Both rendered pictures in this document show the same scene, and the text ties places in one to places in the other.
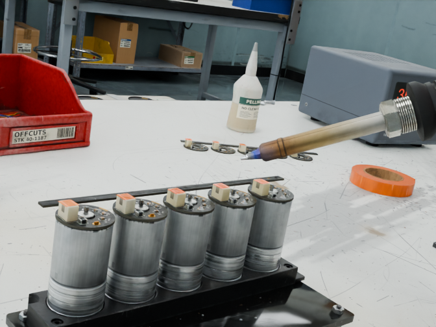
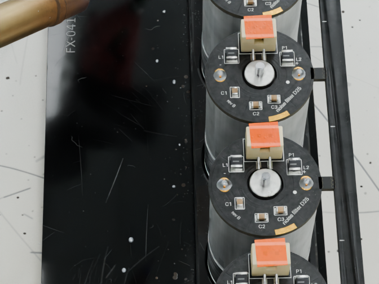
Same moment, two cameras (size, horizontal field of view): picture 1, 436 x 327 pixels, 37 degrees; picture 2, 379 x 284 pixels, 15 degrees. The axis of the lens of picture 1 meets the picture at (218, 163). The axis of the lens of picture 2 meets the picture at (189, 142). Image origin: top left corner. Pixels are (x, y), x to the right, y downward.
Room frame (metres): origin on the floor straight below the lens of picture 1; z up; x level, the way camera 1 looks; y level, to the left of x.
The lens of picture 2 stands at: (0.40, -0.13, 1.10)
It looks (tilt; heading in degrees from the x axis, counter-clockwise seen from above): 62 degrees down; 132
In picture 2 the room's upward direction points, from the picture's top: straight up
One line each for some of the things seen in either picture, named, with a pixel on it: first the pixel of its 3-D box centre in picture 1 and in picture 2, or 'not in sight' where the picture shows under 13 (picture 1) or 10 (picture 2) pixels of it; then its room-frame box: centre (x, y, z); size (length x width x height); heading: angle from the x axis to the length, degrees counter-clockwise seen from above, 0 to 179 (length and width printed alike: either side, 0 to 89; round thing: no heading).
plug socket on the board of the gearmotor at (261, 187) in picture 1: (261, 187); (270, 262); (0.33, -0.02, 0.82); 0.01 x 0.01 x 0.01; 43
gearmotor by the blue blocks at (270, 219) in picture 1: (262, 233); not in sight; (0.33, -0.03, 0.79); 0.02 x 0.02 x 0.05
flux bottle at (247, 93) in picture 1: (248, 86); not in sight; (0.74, -0.02, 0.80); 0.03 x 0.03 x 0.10
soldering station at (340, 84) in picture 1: (373, 96); not in sight; (0.85, -0.18, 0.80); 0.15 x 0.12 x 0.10; 33
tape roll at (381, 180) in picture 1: (381, 180); not in sight; (0.60, -0.16, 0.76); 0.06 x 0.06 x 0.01
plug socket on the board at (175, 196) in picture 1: (177, 197); (258, 38); (0.29, 0.02, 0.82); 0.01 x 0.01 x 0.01; 43
